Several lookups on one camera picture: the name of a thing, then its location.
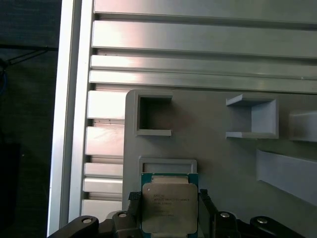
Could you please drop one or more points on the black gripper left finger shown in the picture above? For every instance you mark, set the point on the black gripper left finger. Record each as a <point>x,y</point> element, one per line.
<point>135,205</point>

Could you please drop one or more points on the grey plastic parts rack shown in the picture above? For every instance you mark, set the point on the grey plastic parts rack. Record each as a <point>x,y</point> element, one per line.
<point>198,148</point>

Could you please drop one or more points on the silver CPU with green edge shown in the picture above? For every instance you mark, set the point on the silver CPU with green edge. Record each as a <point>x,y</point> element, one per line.
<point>168,205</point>

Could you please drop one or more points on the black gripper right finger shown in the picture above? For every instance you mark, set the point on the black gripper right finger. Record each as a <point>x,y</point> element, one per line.
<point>223,223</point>

